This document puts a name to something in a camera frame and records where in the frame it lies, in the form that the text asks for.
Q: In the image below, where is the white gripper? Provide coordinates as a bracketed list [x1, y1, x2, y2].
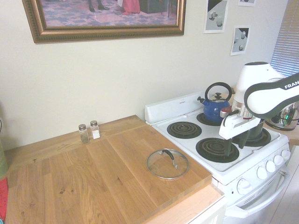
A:
[219, 113, 261, 157]

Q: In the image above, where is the black coil burner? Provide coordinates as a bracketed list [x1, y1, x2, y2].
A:
[166, 121, 202, 143]
[231, 130, 272, 148]
[196, 112, 225, 127]
[195, 137, 240, 163]

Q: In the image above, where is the gold framed painting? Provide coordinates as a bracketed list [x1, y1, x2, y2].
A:
[21, 0, 187, 44]

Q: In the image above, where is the white window blind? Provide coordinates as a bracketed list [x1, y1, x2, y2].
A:
[271, 0, 299, 78]

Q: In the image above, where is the medium grey shapes paper print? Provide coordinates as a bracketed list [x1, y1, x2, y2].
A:
[230, 25, 251, 56]

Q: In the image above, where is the glass salt shaker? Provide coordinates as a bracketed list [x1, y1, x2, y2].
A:
[90, 120, 101, 140]

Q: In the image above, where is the white oven door handle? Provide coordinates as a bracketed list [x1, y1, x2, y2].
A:
[225, 172, 291, 217]

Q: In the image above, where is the white electric stove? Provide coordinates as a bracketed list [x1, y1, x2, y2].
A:
[144, 91, 292, 224]

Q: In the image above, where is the large wooden cutting board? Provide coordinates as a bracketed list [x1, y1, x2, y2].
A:
[4, 114, 212, 224]

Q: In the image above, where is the dark cooking pot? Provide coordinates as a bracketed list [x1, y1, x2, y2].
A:
[247, 118, 266, 141]

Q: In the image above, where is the blue whistling kettle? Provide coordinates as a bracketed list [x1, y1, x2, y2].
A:
[197, 82, 235, 124]

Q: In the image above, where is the glass pot lid black handle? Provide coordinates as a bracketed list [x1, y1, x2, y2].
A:
[146, 149, 190, 181]

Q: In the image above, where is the large grey shapes paper print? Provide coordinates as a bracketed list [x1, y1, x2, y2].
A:
[203, 0, 228, 34]

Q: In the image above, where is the glass pepper shaker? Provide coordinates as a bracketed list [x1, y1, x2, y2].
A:
[78, 124, 90, 144]

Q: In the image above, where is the silver electric kettle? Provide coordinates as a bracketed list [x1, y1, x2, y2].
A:
[265, 99, 299, 132]

